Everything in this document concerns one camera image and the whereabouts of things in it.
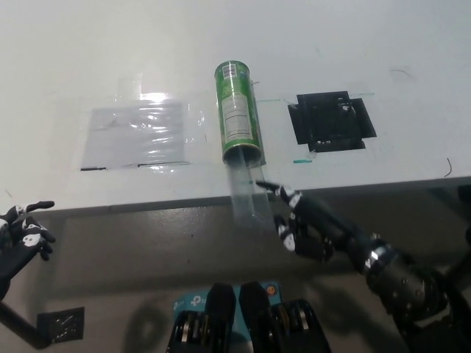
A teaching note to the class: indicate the teal tape strip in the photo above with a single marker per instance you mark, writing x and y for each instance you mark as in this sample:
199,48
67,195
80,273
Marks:
301,161

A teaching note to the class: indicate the black floor tape patch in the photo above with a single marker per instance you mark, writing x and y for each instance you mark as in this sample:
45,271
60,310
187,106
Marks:
60,325

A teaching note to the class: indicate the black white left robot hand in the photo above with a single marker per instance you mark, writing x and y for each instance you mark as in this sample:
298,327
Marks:
18,253

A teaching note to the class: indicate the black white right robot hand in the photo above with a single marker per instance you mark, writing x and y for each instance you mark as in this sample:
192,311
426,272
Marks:
316,224

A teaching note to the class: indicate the green chips can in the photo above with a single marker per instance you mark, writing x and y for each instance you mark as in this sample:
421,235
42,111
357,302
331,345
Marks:
238,110

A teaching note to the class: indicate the clear plastic sheet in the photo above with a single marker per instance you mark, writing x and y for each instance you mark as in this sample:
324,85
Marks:
134,136

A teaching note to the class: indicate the black tape square patch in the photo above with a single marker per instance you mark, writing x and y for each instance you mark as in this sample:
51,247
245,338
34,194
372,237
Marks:
331,123

